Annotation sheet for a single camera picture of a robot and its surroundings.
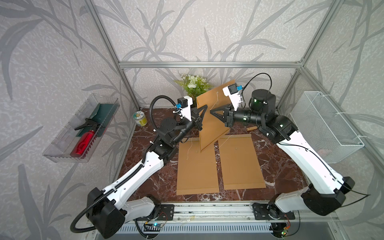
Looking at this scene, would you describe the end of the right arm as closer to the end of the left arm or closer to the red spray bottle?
the end of the left arm

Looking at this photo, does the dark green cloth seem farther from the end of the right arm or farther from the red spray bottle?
the end of the right arm

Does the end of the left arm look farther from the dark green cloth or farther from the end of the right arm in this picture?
the dark green cloth

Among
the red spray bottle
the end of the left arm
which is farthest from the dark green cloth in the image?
the end of the left arm

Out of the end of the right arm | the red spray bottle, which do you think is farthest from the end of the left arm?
the red spray bottle

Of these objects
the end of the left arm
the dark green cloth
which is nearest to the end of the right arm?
the end of the left arm

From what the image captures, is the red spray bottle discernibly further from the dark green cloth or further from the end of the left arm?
the end of the left arm
